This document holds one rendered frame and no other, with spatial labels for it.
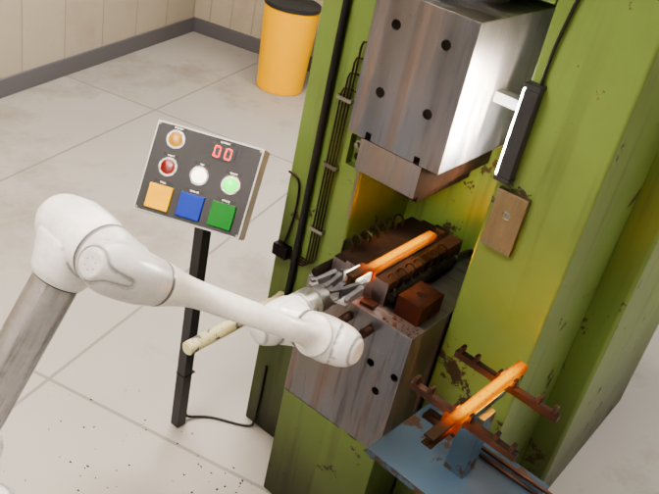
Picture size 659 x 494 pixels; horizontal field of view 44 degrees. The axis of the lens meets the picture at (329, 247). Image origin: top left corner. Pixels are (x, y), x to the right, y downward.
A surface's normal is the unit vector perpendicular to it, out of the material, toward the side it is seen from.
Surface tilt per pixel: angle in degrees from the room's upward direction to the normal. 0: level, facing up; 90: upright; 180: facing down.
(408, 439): 0
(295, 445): 90
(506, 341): 90
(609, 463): 0
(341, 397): 90
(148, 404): 0
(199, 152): 60
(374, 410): 90
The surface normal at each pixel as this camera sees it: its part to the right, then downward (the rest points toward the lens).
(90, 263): -0.38, -0.15
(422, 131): -0.62, 0.30
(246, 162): -0.11, -0.01
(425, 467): 0.19, -0.84
